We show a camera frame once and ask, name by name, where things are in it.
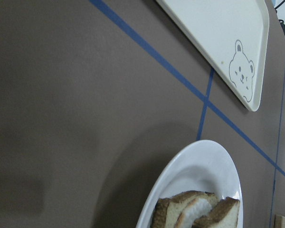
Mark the white round plate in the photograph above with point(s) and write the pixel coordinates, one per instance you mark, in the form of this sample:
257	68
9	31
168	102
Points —
204	165

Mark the bread slice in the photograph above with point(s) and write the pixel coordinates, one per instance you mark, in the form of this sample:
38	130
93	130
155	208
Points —
223	215
167	210

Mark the fried egg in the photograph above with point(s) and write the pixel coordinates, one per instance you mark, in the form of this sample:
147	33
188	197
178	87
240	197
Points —
193	211

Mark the cream bear serving tray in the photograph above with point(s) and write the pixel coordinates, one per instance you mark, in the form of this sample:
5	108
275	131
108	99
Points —
232	36

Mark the wooden cutting board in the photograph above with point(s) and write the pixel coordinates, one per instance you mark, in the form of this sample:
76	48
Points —
279	221

